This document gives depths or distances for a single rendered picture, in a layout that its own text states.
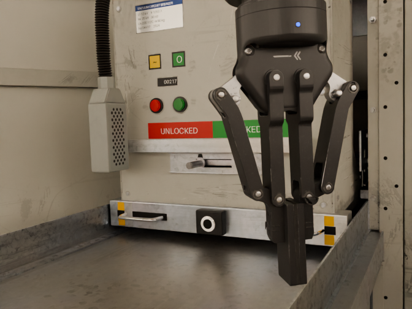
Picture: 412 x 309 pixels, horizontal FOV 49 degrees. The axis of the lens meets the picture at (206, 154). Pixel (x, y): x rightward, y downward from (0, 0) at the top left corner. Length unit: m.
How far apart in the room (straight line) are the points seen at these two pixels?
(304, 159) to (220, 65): 0.57
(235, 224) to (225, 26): 0.40
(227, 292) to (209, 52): 0.48
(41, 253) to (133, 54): 0.46
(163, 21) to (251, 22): 0.65
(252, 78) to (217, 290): 0.42
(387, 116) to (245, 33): 0.70
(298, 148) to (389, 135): 0.67
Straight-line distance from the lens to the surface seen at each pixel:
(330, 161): 0.39
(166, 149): 0.94
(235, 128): 0.36
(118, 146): 0.96
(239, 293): 0.70
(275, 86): 0.37
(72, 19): 1.24
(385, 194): 1.05
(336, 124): 0.39
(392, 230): 1.07
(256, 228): 0.91
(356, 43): 1.69
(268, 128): 0.37
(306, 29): 0.36
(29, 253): 0.93
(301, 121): 0.38
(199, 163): 0.93
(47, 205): 1.19
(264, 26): 0.36
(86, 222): 1.03
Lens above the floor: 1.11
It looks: 5 degrees down
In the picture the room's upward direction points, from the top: 2 degrees counter-clockwise
